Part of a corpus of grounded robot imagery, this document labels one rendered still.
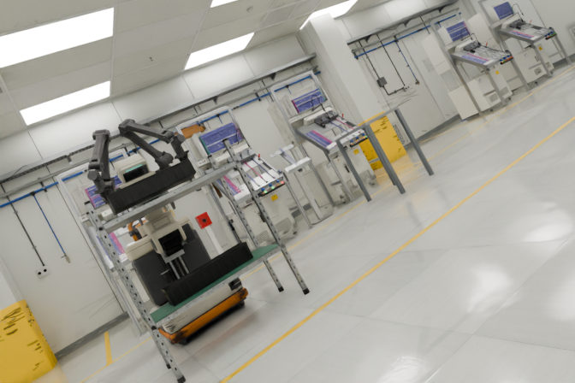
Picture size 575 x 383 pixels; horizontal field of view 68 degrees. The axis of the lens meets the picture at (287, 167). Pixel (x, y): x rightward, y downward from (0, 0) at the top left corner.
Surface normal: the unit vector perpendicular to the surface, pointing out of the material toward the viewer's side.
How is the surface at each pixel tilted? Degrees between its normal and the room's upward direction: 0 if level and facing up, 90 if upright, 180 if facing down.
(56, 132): 90
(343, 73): 90
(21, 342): 90
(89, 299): 90
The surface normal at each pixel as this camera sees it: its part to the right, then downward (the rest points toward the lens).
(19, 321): 0.40, -0.22
